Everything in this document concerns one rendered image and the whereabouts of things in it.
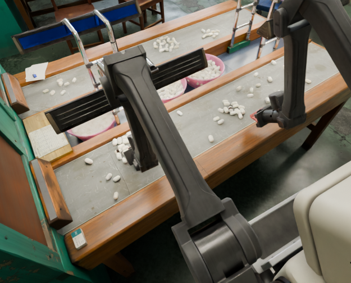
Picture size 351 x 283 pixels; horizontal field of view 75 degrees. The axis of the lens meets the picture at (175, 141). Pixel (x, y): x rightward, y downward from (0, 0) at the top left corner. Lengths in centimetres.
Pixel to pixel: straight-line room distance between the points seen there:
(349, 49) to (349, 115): 210
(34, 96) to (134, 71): 118
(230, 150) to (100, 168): 58
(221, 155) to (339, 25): 63
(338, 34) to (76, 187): 99
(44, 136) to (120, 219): 57
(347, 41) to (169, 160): 45
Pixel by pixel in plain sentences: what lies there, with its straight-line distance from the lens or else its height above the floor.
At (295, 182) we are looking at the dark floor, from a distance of 200.
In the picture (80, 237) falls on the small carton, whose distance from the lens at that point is 92.
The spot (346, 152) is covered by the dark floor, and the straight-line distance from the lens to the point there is 237.
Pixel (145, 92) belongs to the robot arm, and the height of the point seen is 135.
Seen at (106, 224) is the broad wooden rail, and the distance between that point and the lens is 93.
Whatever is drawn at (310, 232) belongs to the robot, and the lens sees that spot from 39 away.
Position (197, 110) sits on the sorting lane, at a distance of 123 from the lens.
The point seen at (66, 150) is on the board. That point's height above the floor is 78.
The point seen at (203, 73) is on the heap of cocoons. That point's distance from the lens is 147.
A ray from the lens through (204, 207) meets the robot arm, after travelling 36.
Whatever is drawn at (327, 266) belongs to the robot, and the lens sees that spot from 40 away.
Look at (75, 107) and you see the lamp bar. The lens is 82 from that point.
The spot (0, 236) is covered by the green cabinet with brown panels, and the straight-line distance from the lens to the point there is 61.
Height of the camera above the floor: 161
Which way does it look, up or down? 53 degrees down
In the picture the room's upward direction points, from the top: 3 degrees counter-clockwise
